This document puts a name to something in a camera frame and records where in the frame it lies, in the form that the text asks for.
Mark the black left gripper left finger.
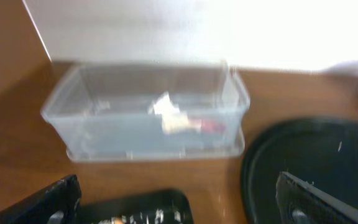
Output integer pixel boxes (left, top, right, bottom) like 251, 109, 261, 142
0, 174, 81, 223

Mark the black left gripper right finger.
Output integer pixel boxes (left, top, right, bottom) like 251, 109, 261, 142
275, 172, 358, 224

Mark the red snack wrapper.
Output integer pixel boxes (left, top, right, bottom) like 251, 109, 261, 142
192, 119, 226, 133

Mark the round black tray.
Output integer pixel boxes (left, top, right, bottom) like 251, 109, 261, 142
241, 117, 358, 223

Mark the black rectangular bin lid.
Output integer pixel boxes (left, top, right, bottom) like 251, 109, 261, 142
76, 189, 194, 224

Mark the pile of food scraps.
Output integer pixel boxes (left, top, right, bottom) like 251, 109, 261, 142
96, 208, 185, 224

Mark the clear plastic bin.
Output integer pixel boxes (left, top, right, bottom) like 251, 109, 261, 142
41, 63, 250, 162

